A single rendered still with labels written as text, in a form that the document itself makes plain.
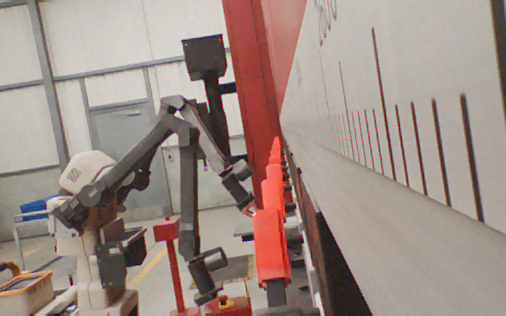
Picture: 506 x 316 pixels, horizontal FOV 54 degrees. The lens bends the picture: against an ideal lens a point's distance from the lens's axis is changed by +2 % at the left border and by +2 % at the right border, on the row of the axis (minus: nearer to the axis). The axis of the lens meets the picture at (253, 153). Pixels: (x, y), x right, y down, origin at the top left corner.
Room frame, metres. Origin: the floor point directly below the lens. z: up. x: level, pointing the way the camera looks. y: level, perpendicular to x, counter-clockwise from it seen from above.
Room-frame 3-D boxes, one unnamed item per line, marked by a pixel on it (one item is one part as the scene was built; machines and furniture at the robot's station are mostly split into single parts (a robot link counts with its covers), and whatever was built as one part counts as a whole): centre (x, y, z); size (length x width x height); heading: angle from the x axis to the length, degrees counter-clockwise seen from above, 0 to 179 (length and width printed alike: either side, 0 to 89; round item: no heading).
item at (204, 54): (3.12, 0.21, 1.53); 0.51 x 0.25 x 0.85; 5
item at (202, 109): (3.06, 0.29, 1.42); 0.45 x 0.12 x 0.36; 5
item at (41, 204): (4.74, 1.97, 0.92); 0.50 x 0.36 x 0.18; 86
